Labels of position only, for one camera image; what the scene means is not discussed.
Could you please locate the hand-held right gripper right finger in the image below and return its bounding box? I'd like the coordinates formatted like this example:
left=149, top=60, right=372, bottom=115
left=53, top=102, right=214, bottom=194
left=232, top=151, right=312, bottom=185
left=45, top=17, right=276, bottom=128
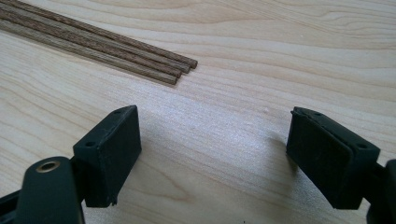
left=285, top=105, right=382, bottom=210

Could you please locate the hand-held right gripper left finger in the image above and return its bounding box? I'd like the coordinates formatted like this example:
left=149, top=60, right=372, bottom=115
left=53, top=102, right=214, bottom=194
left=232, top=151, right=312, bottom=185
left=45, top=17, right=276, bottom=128
left=72, top=105, right=143, bottom=209

